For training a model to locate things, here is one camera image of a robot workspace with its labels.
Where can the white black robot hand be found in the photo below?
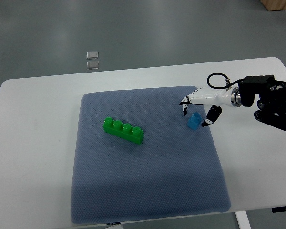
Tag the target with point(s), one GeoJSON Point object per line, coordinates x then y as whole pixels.
{"type": "Point", "coordinates": [213, 97]}

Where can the small blue block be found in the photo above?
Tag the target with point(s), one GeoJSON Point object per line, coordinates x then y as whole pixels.
{"type": "Point", "coordinates": [194, 121]}

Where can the long green block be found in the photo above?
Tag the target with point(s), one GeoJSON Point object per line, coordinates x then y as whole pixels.
{"type": "Point", "coordinates": [125, 131]}

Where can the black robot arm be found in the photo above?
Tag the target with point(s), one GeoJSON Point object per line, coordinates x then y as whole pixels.
{"type": "Point", "coordinates": [272, 99]}

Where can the blue grey foam mat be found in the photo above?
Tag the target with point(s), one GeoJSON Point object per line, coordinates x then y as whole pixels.
{"type": "Point", "coordinates": [175, 171]}

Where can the wooden box corner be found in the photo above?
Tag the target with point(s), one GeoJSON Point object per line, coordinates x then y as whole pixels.
{"type": "Point", "coordinates": [274, 5]}

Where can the white table leg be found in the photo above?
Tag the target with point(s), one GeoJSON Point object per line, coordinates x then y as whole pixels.
{"type": "Point", "coordinates": [242, 219]}

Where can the black table control panel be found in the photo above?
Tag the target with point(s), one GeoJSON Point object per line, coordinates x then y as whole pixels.
{"type": "Point", "coordinates": [279, 209]}

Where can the upper metal floor plate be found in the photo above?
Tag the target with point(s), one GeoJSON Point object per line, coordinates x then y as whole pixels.
{"type": "Point", "coordinates": [92, 55]}

